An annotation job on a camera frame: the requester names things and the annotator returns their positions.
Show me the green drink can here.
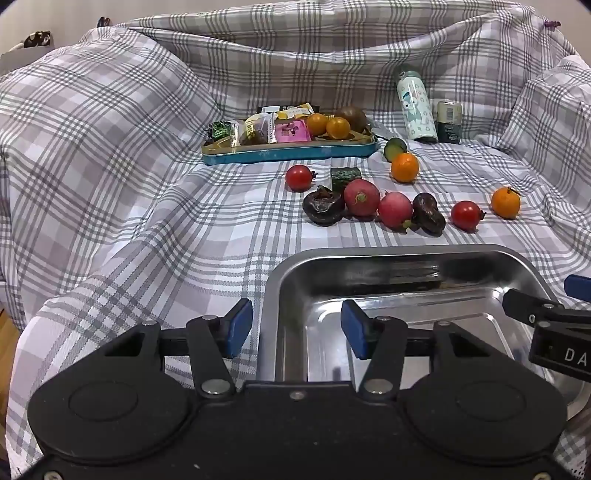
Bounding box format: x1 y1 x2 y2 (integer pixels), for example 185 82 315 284
436 100 463 144

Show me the stainless steel tray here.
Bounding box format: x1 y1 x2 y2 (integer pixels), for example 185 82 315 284
256 244 585 421

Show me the dark wrinkled fruit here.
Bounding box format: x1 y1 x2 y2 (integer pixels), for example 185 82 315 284
302 185 347 227
412 193 447 237

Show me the red tomato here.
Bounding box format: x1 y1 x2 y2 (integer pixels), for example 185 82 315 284
285 165 318 193
451 200 487 232

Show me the black snack packet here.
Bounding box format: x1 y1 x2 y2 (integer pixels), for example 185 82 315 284
257 104 321 115

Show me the clear yellow snack packet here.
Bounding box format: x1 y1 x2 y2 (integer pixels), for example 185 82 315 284
240 115 260 146

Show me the green snack packet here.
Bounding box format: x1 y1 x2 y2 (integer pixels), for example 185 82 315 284
211 119 241 144

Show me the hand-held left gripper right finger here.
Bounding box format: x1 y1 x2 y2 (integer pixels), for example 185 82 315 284
341 300 492 397

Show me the pink snack packet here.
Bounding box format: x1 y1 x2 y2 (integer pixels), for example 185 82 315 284
274 121 311 144

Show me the red radish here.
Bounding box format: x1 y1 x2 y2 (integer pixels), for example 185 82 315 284
378 191 414 230
343 179 382 219

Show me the brown round fruit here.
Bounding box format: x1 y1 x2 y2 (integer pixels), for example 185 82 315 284
333 106 369 134

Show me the green cucumber chunk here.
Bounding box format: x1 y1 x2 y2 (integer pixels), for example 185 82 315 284
383 137 408 162
330 167 362 190

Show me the white lace cloth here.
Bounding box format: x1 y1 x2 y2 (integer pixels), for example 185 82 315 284
564 443 590 480

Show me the blue tin tray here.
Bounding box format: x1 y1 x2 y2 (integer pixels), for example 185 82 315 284
202 124 379 167

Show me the white cartoon print bottle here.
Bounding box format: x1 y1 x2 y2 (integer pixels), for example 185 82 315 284
397 65 438 144

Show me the brown cake snack packet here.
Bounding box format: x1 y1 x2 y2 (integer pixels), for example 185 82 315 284
256 115 278 145

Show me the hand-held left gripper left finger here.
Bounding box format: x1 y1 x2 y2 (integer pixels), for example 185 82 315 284
99 298 254 398

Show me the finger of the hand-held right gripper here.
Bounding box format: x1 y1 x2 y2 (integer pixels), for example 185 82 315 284
564 274 591 302
502 288 591 326

